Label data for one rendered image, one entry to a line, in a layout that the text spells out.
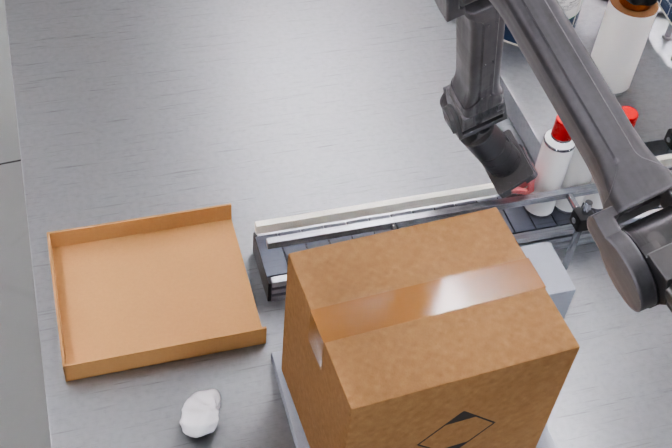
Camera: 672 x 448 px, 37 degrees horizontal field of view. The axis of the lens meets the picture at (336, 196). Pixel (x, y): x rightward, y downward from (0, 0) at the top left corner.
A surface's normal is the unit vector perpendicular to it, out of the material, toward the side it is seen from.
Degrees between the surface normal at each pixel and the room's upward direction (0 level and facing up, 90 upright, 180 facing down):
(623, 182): 27
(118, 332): 0
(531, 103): 0
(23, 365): 0
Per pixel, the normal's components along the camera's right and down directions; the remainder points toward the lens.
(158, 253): 0.07, -0.68
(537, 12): -0.11, -0.31
